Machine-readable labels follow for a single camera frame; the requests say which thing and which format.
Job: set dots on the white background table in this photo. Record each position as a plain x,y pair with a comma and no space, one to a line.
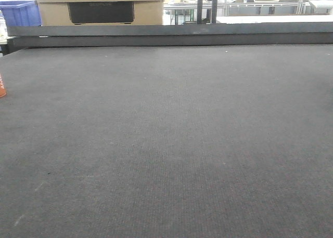
274,19

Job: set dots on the lower cardboard box black window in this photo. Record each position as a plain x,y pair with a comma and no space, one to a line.
101,13

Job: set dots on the dark grey foam board stack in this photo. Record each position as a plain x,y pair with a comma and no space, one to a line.
172,35

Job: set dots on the blue plastic crate background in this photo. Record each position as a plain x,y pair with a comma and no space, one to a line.
22,13

